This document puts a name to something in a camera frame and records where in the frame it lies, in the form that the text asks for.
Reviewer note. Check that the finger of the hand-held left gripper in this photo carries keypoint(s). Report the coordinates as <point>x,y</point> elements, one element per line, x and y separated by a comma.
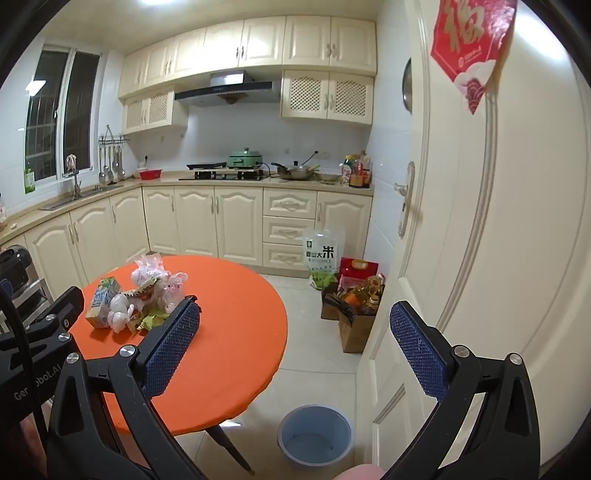
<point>64,309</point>

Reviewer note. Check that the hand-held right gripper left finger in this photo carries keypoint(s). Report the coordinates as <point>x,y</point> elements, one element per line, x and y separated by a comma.
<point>171,346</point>

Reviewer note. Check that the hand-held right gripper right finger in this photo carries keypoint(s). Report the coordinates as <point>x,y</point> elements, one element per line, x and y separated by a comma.
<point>418,350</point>

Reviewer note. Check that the clear plastic bag with food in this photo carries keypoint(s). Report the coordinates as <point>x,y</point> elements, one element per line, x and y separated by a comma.
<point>119,314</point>

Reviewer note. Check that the white plastic bag red print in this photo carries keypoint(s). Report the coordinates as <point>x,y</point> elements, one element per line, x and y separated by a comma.
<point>147,272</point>

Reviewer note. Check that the blue-grey plastic bin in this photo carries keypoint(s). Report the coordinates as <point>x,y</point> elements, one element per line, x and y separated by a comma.
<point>314,443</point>

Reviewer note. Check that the yellow-green crumpled wrapper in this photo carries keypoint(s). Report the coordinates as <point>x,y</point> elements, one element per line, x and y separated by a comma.
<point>154,319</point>

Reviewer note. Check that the metal appliance stand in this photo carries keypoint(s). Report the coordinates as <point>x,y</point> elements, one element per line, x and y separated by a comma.
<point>34,300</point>

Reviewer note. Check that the green drink carton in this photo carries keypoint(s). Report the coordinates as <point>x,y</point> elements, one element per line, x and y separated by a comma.
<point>102,295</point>

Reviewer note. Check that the small pink-printed plastic bag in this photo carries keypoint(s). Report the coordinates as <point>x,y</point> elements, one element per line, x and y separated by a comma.
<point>175,284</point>

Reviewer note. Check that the black rice cooker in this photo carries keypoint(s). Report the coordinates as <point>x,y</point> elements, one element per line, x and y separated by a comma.
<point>16,267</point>

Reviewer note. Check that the orange round table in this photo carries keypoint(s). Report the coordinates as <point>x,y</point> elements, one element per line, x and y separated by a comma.
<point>231,323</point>

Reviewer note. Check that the large cardboard box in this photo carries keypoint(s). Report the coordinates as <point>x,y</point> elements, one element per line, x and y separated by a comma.
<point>355,332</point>

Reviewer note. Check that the yellow cooking oil bottle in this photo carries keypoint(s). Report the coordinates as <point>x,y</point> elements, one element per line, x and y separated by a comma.
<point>369,293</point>

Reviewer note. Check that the small cardboard box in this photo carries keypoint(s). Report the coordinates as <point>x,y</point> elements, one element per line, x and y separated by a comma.
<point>330,311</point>

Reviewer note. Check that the red gift box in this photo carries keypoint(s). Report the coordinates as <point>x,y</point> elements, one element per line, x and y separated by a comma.
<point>358,270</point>

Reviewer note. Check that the steel kitchen sink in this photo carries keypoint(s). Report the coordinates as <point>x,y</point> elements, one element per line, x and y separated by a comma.
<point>60,203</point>

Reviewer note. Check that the steel kitchen faucet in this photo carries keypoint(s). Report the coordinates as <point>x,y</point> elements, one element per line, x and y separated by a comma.
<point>76,187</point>

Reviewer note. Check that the cream lower kitchen cabinets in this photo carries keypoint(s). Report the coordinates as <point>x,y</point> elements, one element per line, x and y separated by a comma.
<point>194,221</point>

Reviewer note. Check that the green bottle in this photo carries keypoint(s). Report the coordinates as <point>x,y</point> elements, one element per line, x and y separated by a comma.
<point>29,180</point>

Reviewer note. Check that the white green rice bag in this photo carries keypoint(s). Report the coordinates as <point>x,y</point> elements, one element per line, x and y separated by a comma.
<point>323,254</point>

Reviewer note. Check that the cream panelled door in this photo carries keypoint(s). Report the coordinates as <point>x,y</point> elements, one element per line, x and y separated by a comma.
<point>485,230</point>

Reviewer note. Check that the pink cloth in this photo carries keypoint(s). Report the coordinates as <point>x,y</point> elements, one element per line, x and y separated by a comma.
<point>71,164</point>

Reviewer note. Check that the utensil rack with ladles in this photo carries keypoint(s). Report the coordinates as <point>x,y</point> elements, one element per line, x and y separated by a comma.
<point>111,161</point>

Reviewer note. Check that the red plastic basin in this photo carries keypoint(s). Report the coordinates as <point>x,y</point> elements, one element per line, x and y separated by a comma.
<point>150,175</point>

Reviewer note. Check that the black gas stove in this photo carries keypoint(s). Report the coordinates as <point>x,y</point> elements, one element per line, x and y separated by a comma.
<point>221,174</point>

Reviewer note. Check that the black griddle pan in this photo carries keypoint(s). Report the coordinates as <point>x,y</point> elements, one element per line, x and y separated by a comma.
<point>205,165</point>

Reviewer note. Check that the group of condiment bottles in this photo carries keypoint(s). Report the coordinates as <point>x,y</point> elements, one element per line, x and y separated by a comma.
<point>356,173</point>

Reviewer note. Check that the barred kitchen window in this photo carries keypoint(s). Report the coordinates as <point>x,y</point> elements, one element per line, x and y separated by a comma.
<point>46,115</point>

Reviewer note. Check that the green electric cooking pot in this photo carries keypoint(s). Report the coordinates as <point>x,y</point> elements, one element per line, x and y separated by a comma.
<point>244,159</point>

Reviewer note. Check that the steel wok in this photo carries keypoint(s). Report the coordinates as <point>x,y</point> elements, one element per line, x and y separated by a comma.
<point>295,173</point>

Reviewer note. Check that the black range hood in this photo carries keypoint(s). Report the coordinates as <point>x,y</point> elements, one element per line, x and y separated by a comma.
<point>231,90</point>

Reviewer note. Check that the red door poster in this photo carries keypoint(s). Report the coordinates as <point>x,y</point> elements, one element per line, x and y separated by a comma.
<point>466,41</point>

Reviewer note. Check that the cream upper wall cabinets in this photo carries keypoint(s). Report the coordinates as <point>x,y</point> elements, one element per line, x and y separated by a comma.
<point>304,41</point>

